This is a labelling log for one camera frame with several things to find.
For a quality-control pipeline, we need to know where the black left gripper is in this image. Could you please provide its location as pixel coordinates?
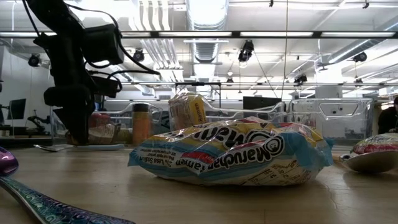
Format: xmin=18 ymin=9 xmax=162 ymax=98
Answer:
xmin=42 ymin=66 xmax=98 ymax=147

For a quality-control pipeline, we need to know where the black overhead light bar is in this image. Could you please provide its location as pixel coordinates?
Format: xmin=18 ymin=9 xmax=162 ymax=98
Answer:
xmin=0 ymin=30 xmax=398 ymax=39

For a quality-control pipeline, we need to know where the clear plastic spice bin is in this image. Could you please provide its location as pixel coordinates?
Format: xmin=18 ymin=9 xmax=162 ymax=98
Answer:
xmin=49 ymin=101 xmax=164 ymax=147

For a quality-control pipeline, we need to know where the blue edged ramen packet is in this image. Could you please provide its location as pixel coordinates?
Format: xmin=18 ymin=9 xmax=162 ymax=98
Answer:
xmin=127 ymin=116 xmax=335 ymax=187

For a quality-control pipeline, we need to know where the black computer monitor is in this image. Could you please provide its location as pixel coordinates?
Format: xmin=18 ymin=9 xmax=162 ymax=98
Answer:
xmin=6 ymin=98 xmax=27 ymax=121
xmin=242 ymin=96 xmax=282 ymax=111

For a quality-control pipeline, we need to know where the person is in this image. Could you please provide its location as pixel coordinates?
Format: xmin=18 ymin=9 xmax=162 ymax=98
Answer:
xmin=377 ymin=96 xmax=398 ymax=136

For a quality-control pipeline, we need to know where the yellow ramen noodle packet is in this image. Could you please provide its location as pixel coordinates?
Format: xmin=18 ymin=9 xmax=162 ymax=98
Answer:
xmin=167 ymin=92 xmax=208 ymax=131

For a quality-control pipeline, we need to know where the orange spice bottle black lid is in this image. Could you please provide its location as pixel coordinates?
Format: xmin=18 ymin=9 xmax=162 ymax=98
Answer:
xmin=131 ymin=103 xmax=151 ymax=146

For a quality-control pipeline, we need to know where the silver ventilation duct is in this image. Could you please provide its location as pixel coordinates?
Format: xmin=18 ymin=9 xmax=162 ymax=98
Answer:
xmin=185 ymin=0 xmax=230 ymax=63

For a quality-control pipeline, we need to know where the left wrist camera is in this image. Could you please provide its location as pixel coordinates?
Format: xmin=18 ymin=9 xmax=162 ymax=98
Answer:
xmin=90 ymin=75 xmax=123 ymax=99

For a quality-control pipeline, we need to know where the iridescent purple spoon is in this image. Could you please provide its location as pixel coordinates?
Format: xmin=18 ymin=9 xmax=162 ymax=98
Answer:
xmin=0 ymin=146 xmax=136 ymax=224

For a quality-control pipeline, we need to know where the black ceiling spotlight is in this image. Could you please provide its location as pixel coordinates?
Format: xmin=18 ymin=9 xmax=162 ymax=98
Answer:
xmin=27 ymin=54 xmax=42 ymax=68
xmin=352 ymin=51 xmax=368 ymax=63
xmin=237 ymin=39 xmax=256 ymax=63
xmin=132 ymin=49 xmax=146 ymax=63
xmin=293 ymin=73 xmax=309 ymax=85

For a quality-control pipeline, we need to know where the clear plastic ramen bin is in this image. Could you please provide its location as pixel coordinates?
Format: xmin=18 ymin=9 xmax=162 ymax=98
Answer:
xmin=167 ymin=92 xmax=286 ymax=132

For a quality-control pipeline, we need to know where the brown seasoning packet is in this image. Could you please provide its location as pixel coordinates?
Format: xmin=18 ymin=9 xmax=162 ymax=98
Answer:
xmin=88 ymin=123 xmax=116 ymax=146

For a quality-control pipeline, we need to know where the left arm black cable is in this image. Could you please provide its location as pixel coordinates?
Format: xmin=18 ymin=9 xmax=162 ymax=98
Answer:
xmin=67 ymin=2 xmax=162 ymax=94

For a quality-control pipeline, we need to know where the green lime chili ramen packet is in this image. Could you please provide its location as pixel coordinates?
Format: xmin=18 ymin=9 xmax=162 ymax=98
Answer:
xmin=351 ymin=133 xmax=398 ymax=156

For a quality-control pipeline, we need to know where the clear plastic cutlery bin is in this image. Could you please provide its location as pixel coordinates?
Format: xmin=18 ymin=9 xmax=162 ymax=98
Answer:
xmin=287 ymin=98 xmax=374 ymax=141

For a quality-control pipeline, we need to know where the orange handled spoon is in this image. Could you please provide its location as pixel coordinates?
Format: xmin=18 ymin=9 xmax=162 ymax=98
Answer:
xmin=334 ymin=150 xmax=398 ymax=174

